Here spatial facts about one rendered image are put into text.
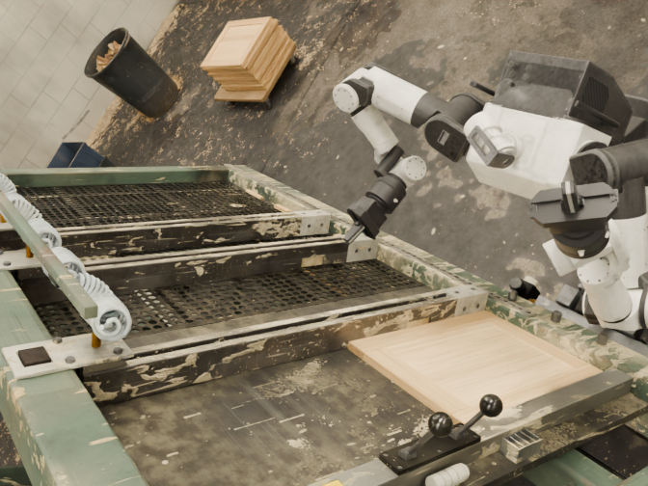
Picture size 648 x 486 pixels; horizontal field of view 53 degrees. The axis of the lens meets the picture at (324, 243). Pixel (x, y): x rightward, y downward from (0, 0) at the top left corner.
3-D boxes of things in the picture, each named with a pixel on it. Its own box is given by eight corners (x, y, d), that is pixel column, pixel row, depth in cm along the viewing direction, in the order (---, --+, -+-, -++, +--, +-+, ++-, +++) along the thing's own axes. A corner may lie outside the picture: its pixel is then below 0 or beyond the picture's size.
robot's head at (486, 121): (502, 119, 139) (478, 108, 133) (527, 149, 134) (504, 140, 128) (481, 141, 143) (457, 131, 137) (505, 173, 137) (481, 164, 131)
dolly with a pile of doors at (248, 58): (308, 53, 468) (273, 13, 441) (274, 112, 455) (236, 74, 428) (256, 56, 511) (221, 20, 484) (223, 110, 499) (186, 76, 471)
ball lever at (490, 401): (466, 445, 112) (512, 407, 104) (451, 450, 110) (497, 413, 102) (454, 425, 114) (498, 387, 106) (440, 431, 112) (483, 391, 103)
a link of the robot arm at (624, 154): (634, 202, 134) (631, 137, 130) (668, 208, 125) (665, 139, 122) (586, 215, 131) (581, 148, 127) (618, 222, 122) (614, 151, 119)
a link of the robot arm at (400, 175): (391, 204, 180) (416, 175, 182) (408, 202, 169) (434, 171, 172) (363, 176, 177) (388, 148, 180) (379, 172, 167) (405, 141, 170)
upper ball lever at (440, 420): (418, 465, 105) (462, 426, 97) (400, 472, 103) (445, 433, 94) (405, 444, 107) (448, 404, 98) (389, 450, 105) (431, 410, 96)
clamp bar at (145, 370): (489, 318, 175) (508, 235, 167) (16, 434, 103) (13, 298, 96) (461, 304, 182) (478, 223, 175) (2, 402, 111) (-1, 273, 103)
